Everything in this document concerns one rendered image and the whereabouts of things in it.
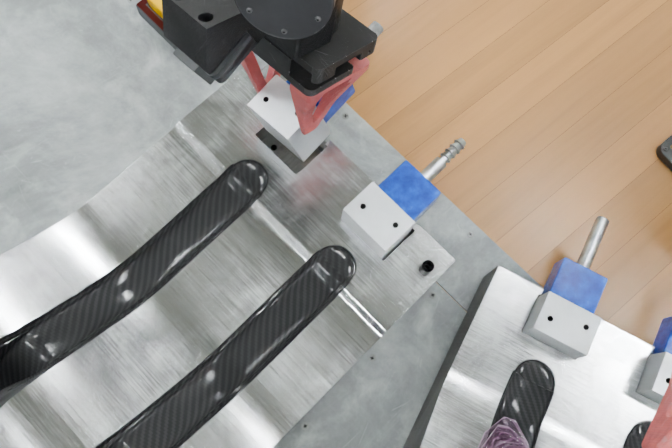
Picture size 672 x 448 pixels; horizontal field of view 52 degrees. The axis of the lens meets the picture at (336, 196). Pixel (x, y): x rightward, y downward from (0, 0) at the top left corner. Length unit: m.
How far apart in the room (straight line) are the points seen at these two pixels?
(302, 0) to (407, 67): 0.38
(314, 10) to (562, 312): 0.36
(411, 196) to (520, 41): 0.28
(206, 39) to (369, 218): 0.22
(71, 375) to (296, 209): 0.22
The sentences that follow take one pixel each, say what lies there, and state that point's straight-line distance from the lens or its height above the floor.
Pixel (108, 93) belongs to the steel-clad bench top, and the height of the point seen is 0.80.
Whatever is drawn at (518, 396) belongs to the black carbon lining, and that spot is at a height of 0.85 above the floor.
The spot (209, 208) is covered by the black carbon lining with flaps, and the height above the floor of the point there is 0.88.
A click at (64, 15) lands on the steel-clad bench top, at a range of 0.83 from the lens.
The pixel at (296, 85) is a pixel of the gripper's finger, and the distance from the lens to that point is 0.50.
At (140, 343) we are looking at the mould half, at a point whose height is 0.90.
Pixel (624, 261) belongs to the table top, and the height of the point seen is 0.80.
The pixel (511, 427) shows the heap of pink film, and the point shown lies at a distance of 0.63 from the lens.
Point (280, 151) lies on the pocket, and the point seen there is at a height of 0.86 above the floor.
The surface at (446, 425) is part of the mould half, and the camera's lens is 0.61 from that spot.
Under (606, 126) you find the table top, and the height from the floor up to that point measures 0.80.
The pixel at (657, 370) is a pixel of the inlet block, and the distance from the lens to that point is 0.66.
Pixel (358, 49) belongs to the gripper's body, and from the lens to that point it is 0.50.
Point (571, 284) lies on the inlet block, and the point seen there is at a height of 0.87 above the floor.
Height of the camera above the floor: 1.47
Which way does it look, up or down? 72 degrees down
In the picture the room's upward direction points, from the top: 8 degrees clockwise
